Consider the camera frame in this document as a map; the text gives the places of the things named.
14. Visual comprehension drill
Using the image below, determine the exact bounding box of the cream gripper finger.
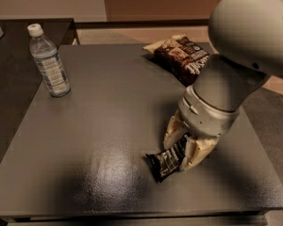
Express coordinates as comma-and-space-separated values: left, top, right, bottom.
179, 137, 219, 170
163, 110, 188, 149

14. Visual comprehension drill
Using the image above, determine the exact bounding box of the clear plastic water bottle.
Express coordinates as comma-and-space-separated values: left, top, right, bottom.
27, 24, 71, 97

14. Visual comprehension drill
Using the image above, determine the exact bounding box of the black rxbar chocolate wrapper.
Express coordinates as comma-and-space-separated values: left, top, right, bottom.
146, 134, 190, 183

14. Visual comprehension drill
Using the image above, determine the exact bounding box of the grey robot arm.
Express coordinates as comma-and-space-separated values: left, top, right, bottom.
163, 0, 283, 170

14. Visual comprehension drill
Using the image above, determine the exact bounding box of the brown chip bag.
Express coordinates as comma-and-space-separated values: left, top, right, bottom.
143, 34, 209, 87

